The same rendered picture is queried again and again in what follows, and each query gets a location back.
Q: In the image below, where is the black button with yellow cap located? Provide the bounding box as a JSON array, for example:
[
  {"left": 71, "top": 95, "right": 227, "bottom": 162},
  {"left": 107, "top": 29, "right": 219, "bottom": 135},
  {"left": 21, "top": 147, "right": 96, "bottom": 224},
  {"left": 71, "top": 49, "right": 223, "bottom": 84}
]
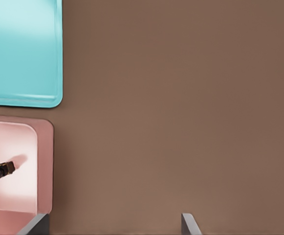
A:
[{"left": 0, "top": 161, "right": 16, "bottom": 183}]

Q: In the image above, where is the pink box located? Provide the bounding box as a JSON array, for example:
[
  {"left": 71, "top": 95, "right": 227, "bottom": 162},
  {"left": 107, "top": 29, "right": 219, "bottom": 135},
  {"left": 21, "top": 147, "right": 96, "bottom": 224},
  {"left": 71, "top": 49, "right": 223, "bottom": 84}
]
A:
[{"left": 0, "top": 114, "right": 55, "bottom": 235}]

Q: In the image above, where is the pale blue-green tray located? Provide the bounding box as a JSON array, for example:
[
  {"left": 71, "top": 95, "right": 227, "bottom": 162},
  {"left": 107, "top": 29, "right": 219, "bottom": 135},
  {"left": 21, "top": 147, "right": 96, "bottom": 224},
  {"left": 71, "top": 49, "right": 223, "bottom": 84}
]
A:
[{"left": 0, "top": 0, "right": 64, "bottom": 109}]

